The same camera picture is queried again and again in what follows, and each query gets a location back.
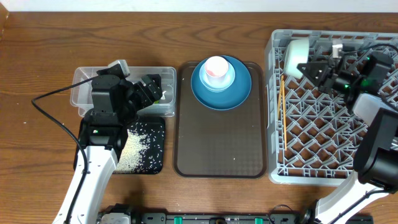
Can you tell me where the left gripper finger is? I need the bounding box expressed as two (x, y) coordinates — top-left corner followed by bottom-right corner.
(133, 93), (155, 111)
(138, 74), (163, 101)

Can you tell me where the mint green bowl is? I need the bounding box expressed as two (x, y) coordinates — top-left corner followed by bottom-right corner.
(284, 39), (310, 79)

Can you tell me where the white rice pile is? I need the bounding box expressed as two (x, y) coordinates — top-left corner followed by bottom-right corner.
(114, 120), (165, 174)

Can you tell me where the pink paper cup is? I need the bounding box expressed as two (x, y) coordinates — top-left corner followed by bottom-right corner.
(205, 56), (229, 89)

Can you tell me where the light blue bowl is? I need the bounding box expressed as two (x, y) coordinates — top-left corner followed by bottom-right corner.
(199, 62), (235, 93)

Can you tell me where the white tissue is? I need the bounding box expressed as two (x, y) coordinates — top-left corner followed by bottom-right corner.
(160, 90), (167, 100)

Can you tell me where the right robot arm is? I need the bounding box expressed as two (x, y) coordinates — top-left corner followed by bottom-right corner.
(297, 52), (397, 223)

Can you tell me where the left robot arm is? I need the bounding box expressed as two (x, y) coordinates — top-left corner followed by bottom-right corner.
(54, 68), (162, 223)

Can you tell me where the clear plastic waste bin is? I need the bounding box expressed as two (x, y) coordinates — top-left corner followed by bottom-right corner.
(70, 67), (177, 117)

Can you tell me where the black rectangular waste tray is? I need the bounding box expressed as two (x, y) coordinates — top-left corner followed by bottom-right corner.
(73, 115), (166, 175)

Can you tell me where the grey plastic dishwasher rack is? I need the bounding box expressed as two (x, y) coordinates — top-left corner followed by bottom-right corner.
(265, 29), (397, 186)

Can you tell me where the dark blue plate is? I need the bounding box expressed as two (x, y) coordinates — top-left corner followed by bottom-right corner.
(191, 55), (252, 111)

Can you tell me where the brown plastic serving tray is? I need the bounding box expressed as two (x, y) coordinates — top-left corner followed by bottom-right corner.
(174, 62), (267, 179)

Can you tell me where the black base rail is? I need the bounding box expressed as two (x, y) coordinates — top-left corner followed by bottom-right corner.
(96, 203), (374, 224)

